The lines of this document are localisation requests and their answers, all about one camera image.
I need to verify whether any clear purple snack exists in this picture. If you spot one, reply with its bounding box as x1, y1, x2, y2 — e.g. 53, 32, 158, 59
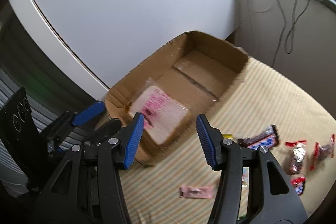
309, 134, 335, 170

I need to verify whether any striped yellow table cloth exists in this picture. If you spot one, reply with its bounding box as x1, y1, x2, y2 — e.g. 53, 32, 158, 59
115, 57, 336, 224

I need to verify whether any red date snack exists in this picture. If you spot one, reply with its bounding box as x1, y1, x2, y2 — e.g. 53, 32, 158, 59
285, 139, 307, 175

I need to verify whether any pink small sachet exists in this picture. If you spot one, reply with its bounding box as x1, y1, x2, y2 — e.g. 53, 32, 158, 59
179, 185, 214, 199

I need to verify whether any black cable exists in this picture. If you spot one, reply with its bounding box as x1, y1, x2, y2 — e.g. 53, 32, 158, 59
275, 0, 326, 55

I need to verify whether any snickers bar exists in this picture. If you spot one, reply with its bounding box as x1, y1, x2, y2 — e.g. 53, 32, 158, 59
290, 176, 306, 196
238, 124, 280, 150

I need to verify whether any brown cardboard box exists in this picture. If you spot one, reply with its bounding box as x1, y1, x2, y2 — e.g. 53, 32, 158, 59
105, 31, 249, 165

